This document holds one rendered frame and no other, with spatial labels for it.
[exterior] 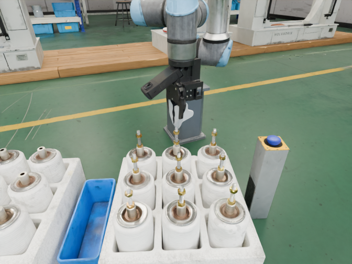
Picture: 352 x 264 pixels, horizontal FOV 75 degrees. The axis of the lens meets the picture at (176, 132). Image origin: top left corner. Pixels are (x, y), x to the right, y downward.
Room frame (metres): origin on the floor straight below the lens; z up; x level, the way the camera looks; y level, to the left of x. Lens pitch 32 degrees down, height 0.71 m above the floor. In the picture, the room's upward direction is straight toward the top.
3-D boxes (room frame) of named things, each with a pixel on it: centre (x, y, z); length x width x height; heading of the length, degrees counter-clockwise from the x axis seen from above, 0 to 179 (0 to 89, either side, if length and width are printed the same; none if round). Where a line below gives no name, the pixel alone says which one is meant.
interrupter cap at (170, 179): (0.48, -0.01, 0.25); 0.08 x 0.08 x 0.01
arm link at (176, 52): (0.62, -0.01, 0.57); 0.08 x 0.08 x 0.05
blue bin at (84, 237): (0.47, 0.26, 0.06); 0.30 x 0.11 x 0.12; 4
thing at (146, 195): (0.48, 0.11, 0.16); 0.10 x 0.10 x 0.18
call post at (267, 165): (0.57, -0.29, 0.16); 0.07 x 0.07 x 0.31; 2
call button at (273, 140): (0.57, -0.29, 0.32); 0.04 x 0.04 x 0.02
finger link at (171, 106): (0.64, -0.01, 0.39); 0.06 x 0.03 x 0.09; 120
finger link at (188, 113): (0.61, -0.03, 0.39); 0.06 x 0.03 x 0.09; 120
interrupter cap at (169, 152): (0.60, 0.00, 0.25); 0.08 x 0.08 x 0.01
